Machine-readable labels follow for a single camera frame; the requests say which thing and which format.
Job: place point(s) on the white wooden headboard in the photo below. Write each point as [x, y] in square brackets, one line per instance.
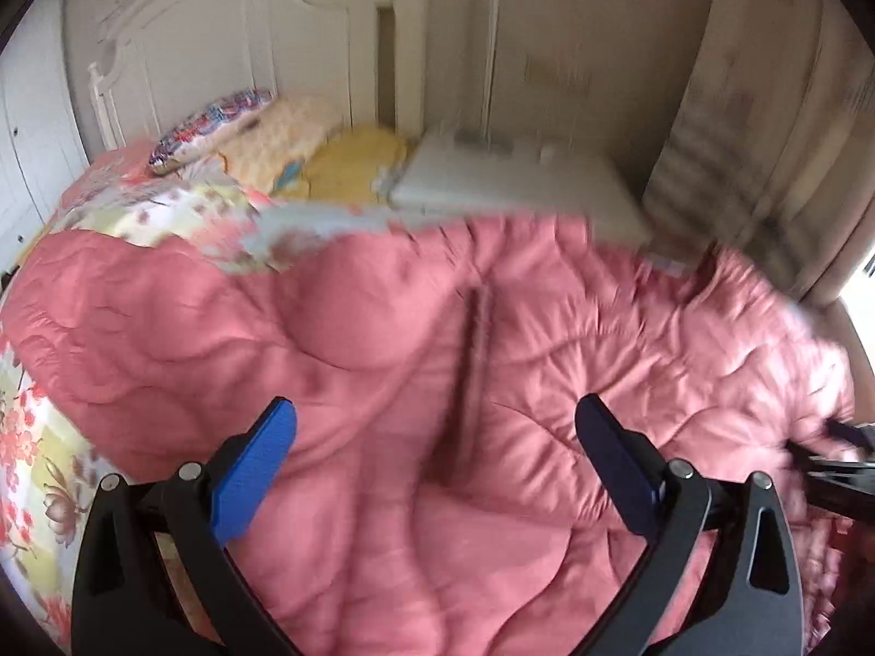
[225, 48]

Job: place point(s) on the yellow pillow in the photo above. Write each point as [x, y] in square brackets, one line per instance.
[348, 164]

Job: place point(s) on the floral bed sheet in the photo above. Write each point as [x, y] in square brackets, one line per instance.
[41, 437]

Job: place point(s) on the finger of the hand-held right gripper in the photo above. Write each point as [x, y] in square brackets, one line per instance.
[830, 459]

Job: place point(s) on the blue red patterned pillow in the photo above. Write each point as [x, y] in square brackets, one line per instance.
[205, 130]

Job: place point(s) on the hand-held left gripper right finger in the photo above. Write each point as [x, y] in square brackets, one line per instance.
[615, 464]

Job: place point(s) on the white foam pad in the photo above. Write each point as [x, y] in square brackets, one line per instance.
[519, 177]

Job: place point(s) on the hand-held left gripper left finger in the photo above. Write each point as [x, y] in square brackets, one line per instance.
[256, 464]

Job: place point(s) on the pink quilted garment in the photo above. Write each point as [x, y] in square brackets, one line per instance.
[383, 369]

